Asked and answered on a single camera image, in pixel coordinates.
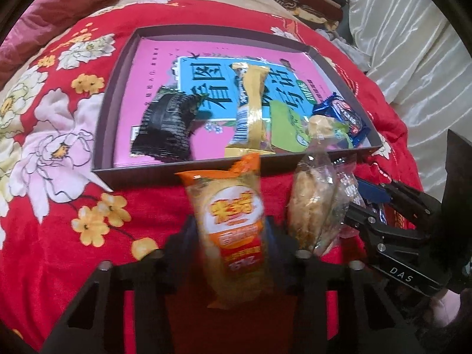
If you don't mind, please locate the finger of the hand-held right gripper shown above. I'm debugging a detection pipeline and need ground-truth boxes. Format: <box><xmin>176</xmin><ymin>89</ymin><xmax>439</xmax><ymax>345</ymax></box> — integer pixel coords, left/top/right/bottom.
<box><xmin>356</xmin><ymin>180</ymin><xmax>442</xmax><ymax>230</ymax></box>
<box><xmin>346</xmin><ymin>206</ymin><xmax>422</xmax><ymax>256</ymax></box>

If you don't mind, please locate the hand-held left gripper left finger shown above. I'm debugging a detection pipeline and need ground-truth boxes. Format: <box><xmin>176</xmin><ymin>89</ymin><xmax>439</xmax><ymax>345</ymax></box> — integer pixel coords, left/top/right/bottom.
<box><xmin>40</xmin><ymin>214</ymin><xmax>208</xmax><ymax>354</ymax></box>

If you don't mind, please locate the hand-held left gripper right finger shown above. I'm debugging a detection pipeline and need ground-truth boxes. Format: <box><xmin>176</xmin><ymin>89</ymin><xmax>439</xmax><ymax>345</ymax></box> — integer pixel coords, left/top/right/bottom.
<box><xmin>263</xmin><ymin>217</ymin><xmax>421</xmax><ymax>354</ymax></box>

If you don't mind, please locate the orange rice cracker packet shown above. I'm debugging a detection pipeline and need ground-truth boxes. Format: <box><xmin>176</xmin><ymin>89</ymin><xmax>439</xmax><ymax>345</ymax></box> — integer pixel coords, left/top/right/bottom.
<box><xmin>174</xmin><ymin>153</ymin><xmax>276</xmax><ymax>309</ymax></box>

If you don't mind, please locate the clear pastry packet green label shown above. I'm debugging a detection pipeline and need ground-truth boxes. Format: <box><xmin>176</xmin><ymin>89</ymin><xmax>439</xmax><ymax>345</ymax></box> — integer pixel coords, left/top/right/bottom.
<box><xmin>287</xmin><ymin>150</ymin><xmax>338</xmax><ymax>256</ymax></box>

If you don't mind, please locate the blue cookie packet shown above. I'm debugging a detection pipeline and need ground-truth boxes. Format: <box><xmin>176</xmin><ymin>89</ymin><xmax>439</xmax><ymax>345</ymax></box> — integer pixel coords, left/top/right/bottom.
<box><xmin>313</xmin><ymin>94</ymin><xmax>371</xmax><ymax>147</ymax></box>

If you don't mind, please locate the dark cardboard box tray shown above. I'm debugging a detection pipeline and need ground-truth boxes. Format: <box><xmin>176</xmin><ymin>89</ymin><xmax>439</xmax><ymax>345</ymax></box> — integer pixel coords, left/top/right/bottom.
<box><xmin>91</xmin><ymin>26</ymin><xmax>383</xmax><ymax>189</ymax></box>

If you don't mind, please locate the black and green snack packet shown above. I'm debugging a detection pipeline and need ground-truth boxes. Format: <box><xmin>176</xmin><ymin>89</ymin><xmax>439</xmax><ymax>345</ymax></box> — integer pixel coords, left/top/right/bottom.
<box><xmin>130</xmin><ymin>86</ymin><xmax>202</xmax><ymax>163</ymax></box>

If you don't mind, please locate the long gold wafer packet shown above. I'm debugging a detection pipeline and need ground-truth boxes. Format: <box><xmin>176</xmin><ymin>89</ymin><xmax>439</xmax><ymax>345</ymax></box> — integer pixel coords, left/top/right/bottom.
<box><xmin>224</xmin><ymin>63</ymin><xmax>276</xmax><ymax>160</ymax></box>

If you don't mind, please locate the person's right hand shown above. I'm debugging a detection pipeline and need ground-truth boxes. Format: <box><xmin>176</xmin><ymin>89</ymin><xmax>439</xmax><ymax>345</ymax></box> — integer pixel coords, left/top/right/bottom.
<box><xmin>424</xmin><ymin>289</ymin><xmax>466</xmax><ymax>327</ymax></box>

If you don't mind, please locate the red floral blanket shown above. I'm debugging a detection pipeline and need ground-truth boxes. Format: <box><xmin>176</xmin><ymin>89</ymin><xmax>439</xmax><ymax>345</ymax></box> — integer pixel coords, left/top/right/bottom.
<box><xmin>0</xmin><ymin>0</ymin><xmax>425</xmax><ymax>351</ymax></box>

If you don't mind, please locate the white satin curtain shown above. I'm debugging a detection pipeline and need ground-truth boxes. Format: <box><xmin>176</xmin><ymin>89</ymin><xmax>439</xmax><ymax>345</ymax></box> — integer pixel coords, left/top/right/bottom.
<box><xmin>346</xmin><ymin>0</ymin><xmax>472</xmax><ymax>200</ymax></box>

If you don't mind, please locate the light blue crumpled cloth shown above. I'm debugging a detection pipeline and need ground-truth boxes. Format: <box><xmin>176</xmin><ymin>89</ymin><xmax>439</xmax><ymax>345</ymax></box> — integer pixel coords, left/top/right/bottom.
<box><xmin>321</xmin><ymin>26</ymin><xmax>374</xmax><ymax>73</ymax></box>

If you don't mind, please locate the pink and blue book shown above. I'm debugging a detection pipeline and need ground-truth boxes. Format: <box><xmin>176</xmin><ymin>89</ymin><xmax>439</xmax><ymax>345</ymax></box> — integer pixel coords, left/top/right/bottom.
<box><xmin>114</xmin><ymin>39</ymin><xmax>332</xmax><ymax>167</ymax></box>

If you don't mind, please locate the pink pillow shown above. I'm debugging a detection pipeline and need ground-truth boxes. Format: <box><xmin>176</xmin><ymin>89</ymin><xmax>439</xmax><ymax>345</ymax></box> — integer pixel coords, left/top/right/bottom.
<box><xmin>0</xmin><ymin>0</ymin><xmax>128</xmax><ymax>86</ymax></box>

